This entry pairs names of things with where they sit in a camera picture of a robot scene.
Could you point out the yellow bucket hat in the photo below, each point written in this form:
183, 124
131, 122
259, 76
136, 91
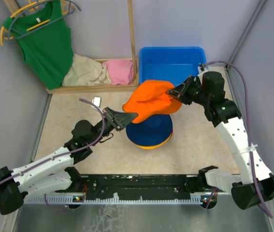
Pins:
152, 147

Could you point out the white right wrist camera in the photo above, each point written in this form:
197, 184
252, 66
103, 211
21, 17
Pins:
202, 69

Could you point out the wooden clothes rack frame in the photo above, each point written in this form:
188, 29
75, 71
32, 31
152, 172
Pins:
13, 6

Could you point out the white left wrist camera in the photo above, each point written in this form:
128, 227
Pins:
96, 101

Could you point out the blue plastic bin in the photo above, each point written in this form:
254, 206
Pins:
172, 64

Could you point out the green tank top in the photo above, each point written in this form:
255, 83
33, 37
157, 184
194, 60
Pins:
51, 67

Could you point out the navy blue hat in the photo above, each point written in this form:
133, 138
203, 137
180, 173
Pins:
151, 132

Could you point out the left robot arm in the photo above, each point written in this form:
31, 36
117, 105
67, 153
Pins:
56, 172

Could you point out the orange hat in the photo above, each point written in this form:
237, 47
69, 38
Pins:
151, 98

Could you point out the pink cloth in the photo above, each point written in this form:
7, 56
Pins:
120, 71

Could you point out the cream cloth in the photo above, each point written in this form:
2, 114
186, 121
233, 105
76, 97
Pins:
86, 72

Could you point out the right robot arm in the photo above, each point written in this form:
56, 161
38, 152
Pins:
256, 181

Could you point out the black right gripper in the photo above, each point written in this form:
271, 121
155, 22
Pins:
180, 92

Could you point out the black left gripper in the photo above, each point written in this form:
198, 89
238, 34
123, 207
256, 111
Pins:
120, 119

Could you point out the yellow clothes hanger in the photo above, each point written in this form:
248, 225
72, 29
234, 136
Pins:
51, 37

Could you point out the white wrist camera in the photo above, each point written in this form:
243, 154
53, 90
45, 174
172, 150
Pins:
96, 101
202, 69

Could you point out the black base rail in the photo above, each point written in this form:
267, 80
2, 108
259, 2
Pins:
134, 187

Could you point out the grey clothes hanger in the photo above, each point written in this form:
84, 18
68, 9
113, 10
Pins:
68, 7

